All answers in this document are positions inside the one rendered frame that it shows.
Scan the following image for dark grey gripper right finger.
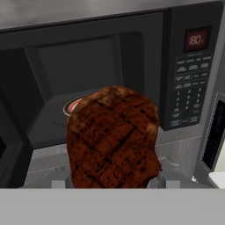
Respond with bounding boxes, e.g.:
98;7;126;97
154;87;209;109
146;171;181;189

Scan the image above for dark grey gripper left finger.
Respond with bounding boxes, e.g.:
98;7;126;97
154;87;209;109
51;175;74;189

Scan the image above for brown grilled steak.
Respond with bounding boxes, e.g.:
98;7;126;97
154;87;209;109
66;85;163;189

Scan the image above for black and silver microwave oven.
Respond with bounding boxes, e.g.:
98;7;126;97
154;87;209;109
0;0;225;189

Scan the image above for white object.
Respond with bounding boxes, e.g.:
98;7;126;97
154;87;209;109
208;171;225;189

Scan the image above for silver appliance with dark window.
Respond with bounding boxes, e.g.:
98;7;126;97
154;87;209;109
192;91;225;188

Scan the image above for white plate with red rim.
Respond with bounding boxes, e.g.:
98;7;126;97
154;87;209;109
62;96;86;117

